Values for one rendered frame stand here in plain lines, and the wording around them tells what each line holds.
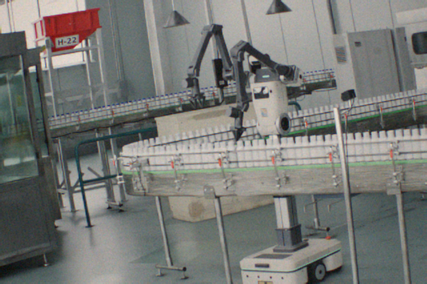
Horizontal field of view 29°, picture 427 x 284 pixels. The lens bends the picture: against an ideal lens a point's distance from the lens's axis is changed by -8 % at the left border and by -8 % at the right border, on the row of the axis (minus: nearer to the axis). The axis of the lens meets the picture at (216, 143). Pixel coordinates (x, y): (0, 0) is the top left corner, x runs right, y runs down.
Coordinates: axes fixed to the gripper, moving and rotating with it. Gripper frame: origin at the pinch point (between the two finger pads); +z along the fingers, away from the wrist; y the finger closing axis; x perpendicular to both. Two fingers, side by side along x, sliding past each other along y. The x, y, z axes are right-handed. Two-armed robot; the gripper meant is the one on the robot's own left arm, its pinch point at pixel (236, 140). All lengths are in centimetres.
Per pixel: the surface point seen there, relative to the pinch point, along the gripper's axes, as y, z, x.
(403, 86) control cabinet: -233, -194, 564
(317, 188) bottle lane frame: 84, 35, -12
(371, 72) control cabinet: -248, -199, 503
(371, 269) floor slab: 44, 80, 115
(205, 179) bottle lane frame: -10.1, 28.0, -14.9
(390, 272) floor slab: 66, 81, 110
